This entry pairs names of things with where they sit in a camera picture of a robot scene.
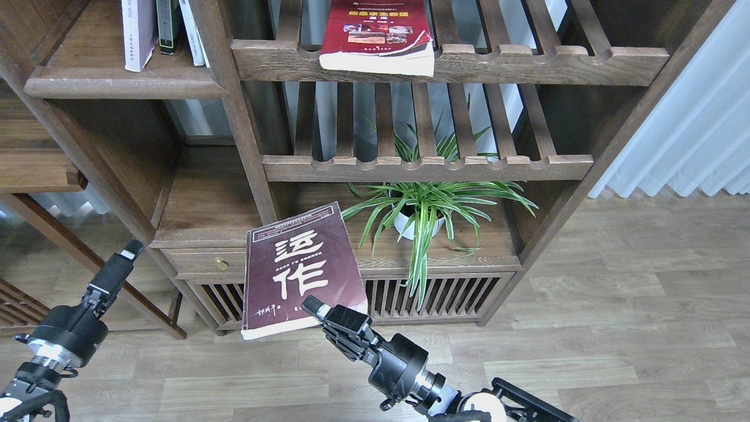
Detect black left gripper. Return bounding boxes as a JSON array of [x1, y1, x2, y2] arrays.
[[15, 239, 145, 370]]

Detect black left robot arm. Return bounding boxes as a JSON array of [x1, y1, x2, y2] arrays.
[[2, 239, 145, 421]]

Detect green spider plant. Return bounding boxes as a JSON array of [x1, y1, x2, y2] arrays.
[[340, 94, 539, 311]]

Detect maroon book white characters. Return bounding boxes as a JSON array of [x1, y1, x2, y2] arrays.
[[241, 202, 368, 341]]

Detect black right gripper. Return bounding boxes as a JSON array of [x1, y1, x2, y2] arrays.
[[302, 295, 446, 414]]

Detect pale lilac book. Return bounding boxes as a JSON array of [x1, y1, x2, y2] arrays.
[[121, 0, 158, 72]]

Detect wooden side rack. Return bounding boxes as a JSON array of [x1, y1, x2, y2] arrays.
[[1, 278, 51, 337]]

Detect white plant pot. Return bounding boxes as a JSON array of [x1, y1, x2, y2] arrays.
[[394, 205, 446, 240]]

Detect white thin book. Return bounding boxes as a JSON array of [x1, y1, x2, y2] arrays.
[[179, 0, 210, 67]]

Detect brass drawer knob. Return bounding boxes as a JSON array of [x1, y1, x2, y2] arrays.
[[215, 257, 229, 271]]

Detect red cover book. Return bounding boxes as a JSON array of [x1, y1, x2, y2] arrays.
[[319, 1, 435, 77]]

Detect green spine book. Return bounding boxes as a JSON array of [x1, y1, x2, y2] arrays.
[[156, 0, 182, 55]]

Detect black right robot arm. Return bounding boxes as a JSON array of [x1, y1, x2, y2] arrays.
[[302, 295, 574, 421]]

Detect dark wooden bookshelf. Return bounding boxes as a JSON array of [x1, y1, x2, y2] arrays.
[[2, 1, 735, 332]]

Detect white pleated curtain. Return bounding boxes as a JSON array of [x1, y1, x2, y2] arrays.
[[589, 1, 749, 198]]

